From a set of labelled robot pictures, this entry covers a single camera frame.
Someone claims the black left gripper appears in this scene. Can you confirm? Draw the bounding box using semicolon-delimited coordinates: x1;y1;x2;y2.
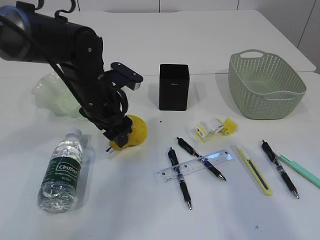
60;63;133;148

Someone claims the yellow pear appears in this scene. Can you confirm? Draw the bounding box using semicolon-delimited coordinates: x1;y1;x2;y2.
106;114;148;152

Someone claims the clear water bottle green label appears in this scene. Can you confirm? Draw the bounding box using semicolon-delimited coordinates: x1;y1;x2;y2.
37;129;84;214

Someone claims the yellow white waste paper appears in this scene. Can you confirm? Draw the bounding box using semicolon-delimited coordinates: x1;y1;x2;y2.
191;117;238;143

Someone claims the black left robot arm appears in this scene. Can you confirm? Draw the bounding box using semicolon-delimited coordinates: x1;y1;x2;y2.
0;1;143;147

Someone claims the black gel pen left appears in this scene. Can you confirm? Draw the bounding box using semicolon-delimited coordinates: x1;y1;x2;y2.
168;147;193;210

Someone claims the black gel pen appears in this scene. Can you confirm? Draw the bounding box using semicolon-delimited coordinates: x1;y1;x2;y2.
177;137;227;181
168;147;193;210
261;140;300;199

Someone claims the black gel pen middle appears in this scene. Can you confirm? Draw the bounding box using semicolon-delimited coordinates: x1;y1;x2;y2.
177;137;227;181

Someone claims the black square pen holder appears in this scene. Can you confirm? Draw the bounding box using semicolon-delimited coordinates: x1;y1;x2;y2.
159;63;190;111

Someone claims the pale green ruffled glass plate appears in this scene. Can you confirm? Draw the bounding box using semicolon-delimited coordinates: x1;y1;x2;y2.
31;71;82;118

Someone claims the clear plastic ruler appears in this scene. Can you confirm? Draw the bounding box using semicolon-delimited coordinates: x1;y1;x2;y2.
157;149;234;183

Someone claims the yellow utility knife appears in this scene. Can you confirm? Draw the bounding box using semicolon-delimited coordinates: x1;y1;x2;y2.
236;146;273;196

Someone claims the black gel pen right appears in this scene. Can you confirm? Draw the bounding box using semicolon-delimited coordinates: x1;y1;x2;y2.
261;140;300;199

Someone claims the green woven plastic basket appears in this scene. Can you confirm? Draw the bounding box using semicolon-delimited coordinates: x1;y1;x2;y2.
228;50;307;120

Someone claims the mint green utility knife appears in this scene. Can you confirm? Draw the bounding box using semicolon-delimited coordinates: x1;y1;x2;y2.
275;151;320;188

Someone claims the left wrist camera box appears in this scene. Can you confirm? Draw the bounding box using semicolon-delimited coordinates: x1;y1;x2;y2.
110;62;144;91

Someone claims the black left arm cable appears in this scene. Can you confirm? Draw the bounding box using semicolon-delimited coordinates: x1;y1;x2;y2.
0;14;106;131

